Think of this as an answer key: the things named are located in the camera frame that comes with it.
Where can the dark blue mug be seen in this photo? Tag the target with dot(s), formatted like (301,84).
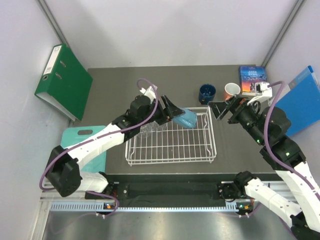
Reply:
(206,94)

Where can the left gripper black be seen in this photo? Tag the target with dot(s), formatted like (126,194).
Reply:
(172,110)

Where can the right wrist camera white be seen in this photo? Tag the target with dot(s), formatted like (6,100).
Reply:
(263,92)

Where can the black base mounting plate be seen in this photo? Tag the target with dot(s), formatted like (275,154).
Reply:
(173,190)

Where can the green lever arch binder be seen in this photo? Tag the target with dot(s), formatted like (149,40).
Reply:
(65,84)

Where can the light blue mug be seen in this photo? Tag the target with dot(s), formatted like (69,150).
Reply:
(187,120)

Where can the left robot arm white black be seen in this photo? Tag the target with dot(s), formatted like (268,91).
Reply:
(65,164)

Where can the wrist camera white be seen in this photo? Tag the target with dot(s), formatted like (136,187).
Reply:
(263,92)
(149,92)

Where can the blue folder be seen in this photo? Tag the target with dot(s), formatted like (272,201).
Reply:
(300,100)

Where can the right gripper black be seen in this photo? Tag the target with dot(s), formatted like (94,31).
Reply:
(219,108)

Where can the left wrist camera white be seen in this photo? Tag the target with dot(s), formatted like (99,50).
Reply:
(149,92)

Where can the white wire dish rack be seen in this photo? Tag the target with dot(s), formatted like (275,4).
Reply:
(176,144)

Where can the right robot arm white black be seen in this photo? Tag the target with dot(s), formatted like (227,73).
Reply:
(289,162)

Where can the Jane Eyre book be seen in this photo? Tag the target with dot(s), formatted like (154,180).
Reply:
(248,76)

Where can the orange patterned mug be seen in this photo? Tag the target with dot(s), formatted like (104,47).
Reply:
(231,89)

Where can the clear glass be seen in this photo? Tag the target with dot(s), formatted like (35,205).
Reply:
(155,127)
(145,131)

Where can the teal cutting board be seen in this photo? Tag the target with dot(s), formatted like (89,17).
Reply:
(74,135)

